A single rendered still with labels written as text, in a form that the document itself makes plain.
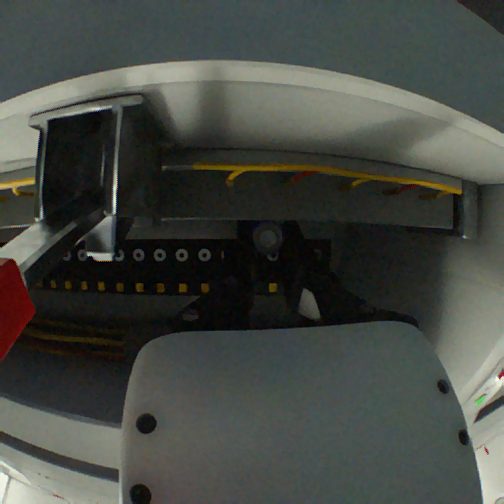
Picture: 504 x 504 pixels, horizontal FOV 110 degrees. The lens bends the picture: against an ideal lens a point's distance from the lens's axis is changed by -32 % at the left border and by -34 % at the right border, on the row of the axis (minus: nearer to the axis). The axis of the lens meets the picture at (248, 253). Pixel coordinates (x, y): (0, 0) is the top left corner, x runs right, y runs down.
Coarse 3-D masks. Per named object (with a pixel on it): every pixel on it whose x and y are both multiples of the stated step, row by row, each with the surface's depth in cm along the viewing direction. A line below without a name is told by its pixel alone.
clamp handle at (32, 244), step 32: (96, 192) 5; (64, 224) 3; (96, 224) 4; (0, 256) 2; (32, 256) 3; (64, 256) 3; (0, 288) 2; (32, 288) 2; (0, 320) 2; (0, 352) 2
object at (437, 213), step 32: (0, 192) 8; (32, 192) 8; (192, 192) 9; (224, 192) 9; (256, 192) 9; (288, 192) 9; (320, 192) 9; (352, 192) 9; (384, 192) 9; (416, 192) 10; (448, 192) 8; (0, 224) 8; (32, 224) 8; (416, 224) 10; (448, 224) 10
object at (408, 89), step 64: (0, 0) 2; (64, 0) 3; (128, 0) 3; (192, 0) 3; (256, 0) 3; (320, 0) 3; (384, 0) 3; (448, 0) 3; (0, 64) 3; (64, 64) 3; (128, 64) 3; (192, 64) 3; (256, 64) 3; (320, 64) 3; (384, 64) 3; (448, 64) 3; (0, 128) 4; (192, 128) 6; (256, 128) 6; (320, 128) 6; (384, 128) 5; (448, 128) 4; (448, 256) 12
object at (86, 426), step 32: (32, 320) 25; (32, 352) 22; (64, 352) 22; (96, 352) 23; (0, 384) 15; (32, 384) 17; (64, 384) 19; (96, 384) 20; (0, 416) 11; (32, 416) 11; (64, 416) 11; (96, 416) 16; (64, 448) 11; (96, 448) 12
